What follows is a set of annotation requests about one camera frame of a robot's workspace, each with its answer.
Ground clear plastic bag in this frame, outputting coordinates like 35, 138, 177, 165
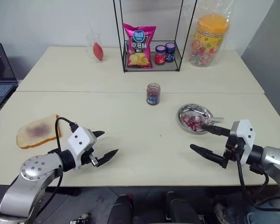
181, 0, 235, 68

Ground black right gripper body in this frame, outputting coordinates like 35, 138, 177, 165
223, 134, 245, 168

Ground open blue label jam jar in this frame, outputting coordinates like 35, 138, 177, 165
146, 83, 161, 106

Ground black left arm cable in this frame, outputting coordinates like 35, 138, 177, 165
32, 116, 79, 222

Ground clear drinking glass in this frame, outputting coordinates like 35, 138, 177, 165
86, 33, 107, 63

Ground grey shoe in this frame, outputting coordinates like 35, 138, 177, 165
213, 203, 231, 224

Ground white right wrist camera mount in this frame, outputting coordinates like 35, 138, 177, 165
230, 119, 256, 164

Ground metal spoon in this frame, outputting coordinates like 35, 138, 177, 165
188, 115, 224, 124

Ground black wire rack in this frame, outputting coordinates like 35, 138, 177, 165
112, 0, 198, 73

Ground red object in glass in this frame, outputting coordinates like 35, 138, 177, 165
92, 41, 105, 62

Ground round steel plate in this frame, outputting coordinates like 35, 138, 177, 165
176, 104, 214, 135

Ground red label jar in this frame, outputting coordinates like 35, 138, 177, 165
154, 45, 167, 65

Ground blue jeans leg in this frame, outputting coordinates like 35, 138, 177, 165
246, 202, 280, 224

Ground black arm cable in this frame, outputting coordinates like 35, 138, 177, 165
32, 116, 79, 222
234, 153, 280, 207

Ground bread slice with jam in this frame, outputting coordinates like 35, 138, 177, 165
15, 113, 63, 150

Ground dark laptop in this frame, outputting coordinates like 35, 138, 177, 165
0, 43, 19, 112

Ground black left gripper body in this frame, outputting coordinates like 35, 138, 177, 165
80, 128, 101, 168

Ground dark rounded shape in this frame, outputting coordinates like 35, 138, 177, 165
163, 191, 203, 224
109, 193, 134, 224

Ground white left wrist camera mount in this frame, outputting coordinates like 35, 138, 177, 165
67, 127, 98, 170

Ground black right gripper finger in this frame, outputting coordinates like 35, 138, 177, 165
190, 144, 227, 168
202, 124, 231, 138

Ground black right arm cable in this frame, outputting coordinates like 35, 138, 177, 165
234, 153, 280, 207

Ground pink potato chips bag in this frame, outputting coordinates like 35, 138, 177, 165
122, 22, 157, 69

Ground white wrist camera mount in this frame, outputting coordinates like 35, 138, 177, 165
67, 127, 98, 170
230, 119, 256, 164

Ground candy jar orange lid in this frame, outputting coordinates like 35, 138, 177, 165
190, 14, 231, 68

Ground closed blue label jar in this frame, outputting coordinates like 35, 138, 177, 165
165, 42, 177, 63

